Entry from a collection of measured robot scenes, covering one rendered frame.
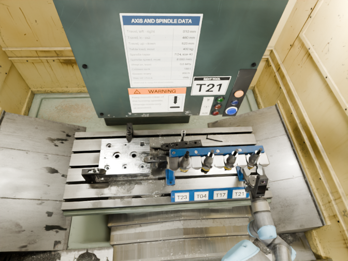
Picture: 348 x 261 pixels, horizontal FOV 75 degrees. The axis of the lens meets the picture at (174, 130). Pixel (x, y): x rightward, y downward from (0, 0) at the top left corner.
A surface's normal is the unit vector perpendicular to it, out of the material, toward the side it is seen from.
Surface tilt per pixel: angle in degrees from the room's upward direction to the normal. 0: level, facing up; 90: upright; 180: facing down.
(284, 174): 24
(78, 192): 0
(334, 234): 88
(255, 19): 90
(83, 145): 0
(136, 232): 8
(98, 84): 90
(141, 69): 90
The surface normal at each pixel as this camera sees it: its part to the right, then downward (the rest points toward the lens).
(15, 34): 0.07, 0.84
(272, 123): -0.36, -0.47
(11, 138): 0.45, -0.51
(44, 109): 0.05, -0.54
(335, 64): -1.00, 0.04
